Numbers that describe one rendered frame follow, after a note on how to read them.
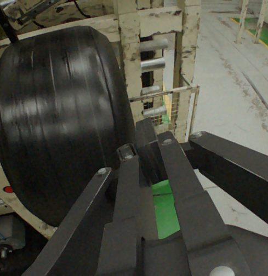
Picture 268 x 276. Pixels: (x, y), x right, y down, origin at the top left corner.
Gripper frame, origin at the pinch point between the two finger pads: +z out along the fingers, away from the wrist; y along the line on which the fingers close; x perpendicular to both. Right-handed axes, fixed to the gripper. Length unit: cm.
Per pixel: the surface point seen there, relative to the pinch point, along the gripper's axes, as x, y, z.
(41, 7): 39, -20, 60
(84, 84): 7.2, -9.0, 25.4
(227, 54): -29, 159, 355
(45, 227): -30, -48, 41
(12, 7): 44, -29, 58
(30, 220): -34, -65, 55
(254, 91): -78, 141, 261
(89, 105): 3.2, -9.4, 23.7
